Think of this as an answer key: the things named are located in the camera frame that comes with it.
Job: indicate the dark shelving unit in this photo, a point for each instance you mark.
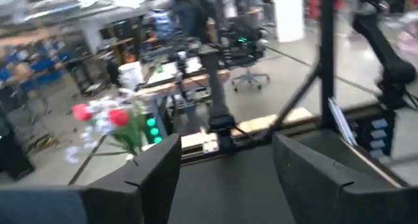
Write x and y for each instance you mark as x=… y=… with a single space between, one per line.
x=121 y=31

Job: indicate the black box with pale labels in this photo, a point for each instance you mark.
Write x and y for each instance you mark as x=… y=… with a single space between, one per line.
x=364 y=136

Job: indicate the black frame clamp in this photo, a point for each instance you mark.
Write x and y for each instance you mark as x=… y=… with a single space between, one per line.
x=222 y=126

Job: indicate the black device with green lights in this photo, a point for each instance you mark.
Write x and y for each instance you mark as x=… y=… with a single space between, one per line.
x=153 y=131

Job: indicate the large white flower bunch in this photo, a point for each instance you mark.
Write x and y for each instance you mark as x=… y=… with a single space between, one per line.
x=98 y=122

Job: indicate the black office chair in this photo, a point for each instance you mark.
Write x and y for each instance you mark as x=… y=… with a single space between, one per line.
x=248 y=54

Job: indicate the wooden workbench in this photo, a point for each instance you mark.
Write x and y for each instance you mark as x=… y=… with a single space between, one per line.
x=196 y=82

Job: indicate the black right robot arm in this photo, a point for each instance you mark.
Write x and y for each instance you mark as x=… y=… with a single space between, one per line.
x=392 y=60

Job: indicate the red artificial tulip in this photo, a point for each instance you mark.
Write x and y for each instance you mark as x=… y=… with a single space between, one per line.
x=81 y=112

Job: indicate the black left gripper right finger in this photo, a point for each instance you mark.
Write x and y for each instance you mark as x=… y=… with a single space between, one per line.
x=326 y=201

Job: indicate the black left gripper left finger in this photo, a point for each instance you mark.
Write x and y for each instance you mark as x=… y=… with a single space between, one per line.
x=98 y=204

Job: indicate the green flower stems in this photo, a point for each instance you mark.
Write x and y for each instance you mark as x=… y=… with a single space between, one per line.
x=119 y=117

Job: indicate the white bucket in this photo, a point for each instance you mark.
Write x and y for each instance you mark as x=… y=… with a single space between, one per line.
x=130 y=75

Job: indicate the person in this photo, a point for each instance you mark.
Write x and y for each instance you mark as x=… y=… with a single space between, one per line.
x=192 y=15

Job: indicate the blue chair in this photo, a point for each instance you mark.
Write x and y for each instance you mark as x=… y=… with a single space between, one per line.
x=45 y=70

